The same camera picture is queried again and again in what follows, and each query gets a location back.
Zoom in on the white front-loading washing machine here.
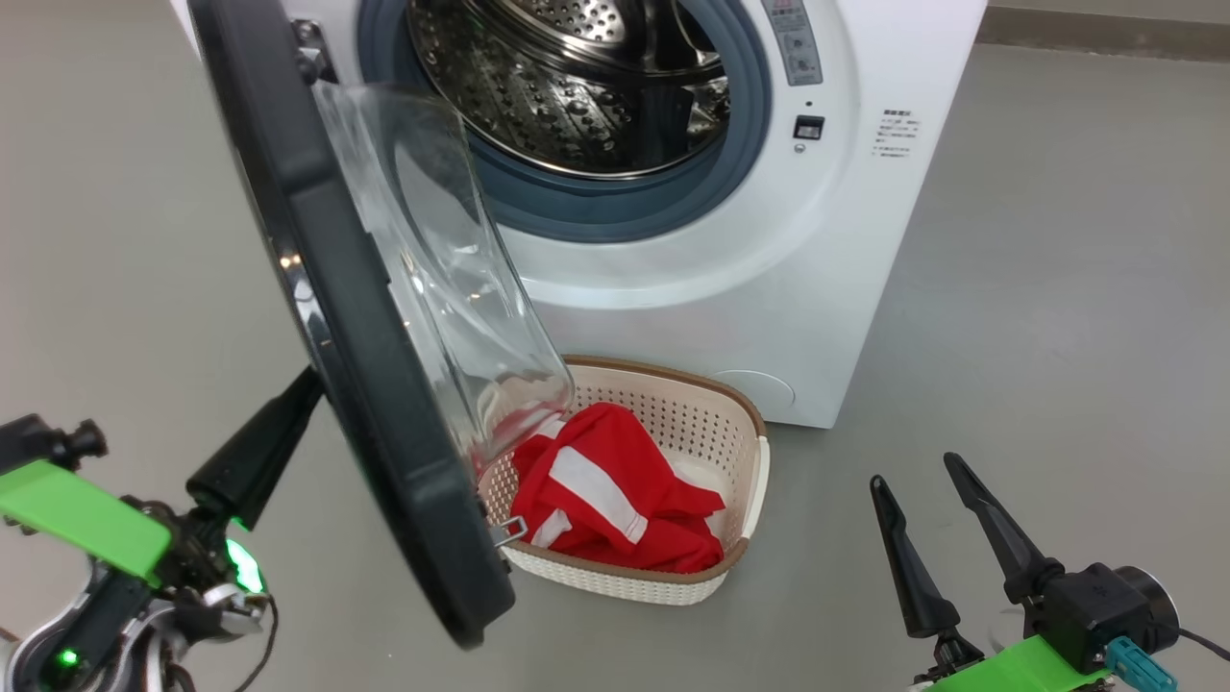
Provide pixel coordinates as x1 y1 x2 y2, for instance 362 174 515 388
171 0 991 429

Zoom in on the black round glass washer door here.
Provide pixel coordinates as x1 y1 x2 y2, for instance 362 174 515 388
187 0 578 650

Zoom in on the thin black cable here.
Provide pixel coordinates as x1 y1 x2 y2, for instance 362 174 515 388
1177 625 1230 664

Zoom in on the red garment with white stripes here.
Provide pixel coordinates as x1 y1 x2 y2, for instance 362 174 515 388
509 402 726 575

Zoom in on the teal right camera connector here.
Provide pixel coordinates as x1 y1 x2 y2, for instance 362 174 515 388
1103 634 1178 692

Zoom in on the grey-brown skirting board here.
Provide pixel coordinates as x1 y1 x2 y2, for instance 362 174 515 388
978 5 1230 63

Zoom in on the black cable with white tag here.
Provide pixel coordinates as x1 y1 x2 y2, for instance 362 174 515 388
226 594 282 692

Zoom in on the cream perforated laundry basket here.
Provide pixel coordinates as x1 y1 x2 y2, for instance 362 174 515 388
478 356 772 606

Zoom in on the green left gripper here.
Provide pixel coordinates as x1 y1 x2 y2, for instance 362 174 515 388
0 365 326 616

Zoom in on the steel washing machine drum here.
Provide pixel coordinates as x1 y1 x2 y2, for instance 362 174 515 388
408 0 731 179

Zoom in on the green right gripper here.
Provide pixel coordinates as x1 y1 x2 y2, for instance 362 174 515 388
870 452 1116 692

